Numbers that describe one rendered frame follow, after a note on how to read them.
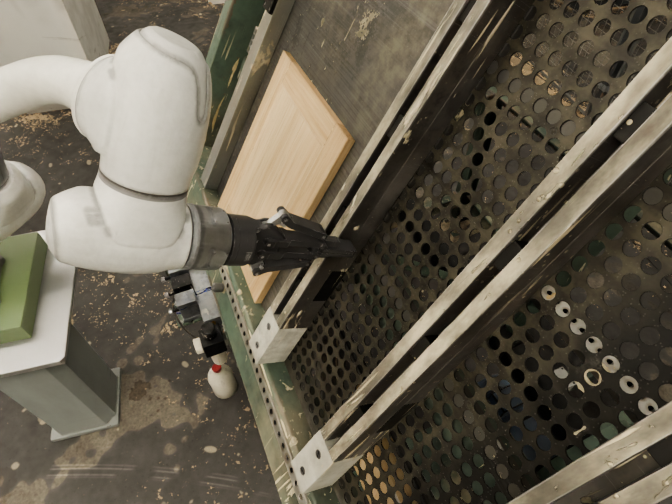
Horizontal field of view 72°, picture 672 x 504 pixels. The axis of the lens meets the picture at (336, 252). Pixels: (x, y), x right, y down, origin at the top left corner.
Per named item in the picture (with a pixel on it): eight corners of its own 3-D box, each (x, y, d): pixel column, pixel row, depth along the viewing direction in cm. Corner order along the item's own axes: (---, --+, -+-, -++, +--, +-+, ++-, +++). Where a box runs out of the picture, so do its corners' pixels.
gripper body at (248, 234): (218, 278, 66) (275, 279, 72) (238, 235, 61) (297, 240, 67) (206, 242, 70) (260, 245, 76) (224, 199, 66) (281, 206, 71)
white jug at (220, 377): (211, 382, 195) (200, 360, 179) (234, 373, 197) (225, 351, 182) (217, 403, 189) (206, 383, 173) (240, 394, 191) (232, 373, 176)
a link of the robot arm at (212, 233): (199, 234, 57) (243, 238, 61) (184, 188, 63) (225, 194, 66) (179, 283, 62) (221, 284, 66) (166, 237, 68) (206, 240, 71)
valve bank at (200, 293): (163, 265, 162) (140, 217, 144) (203, 252, 166) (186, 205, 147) (193, 390, 133) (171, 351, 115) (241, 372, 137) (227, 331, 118)
